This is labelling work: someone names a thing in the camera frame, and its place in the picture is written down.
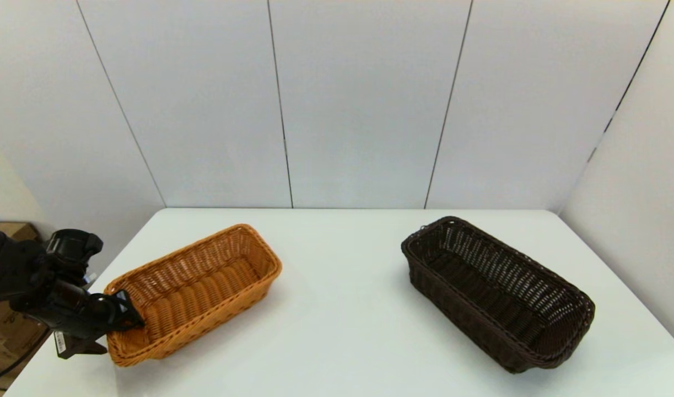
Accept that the orange wicker basket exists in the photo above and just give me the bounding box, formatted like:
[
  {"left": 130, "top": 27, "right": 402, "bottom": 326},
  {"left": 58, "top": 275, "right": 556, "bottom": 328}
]
[{"left": 104, "top": 223, "right": 283, "bottom": 367}]

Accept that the dark brown wicker basket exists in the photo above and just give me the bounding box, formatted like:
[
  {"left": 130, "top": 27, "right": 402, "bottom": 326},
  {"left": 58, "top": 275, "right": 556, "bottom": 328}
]
[{"left": 400, "top": 216, "right": 596, "bottom": 374}]

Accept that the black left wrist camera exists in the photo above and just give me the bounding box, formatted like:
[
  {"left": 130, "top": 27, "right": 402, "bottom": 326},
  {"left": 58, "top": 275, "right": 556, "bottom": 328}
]
[{"left": 46, "top": 229, "right": 104, "bottom": 279}]

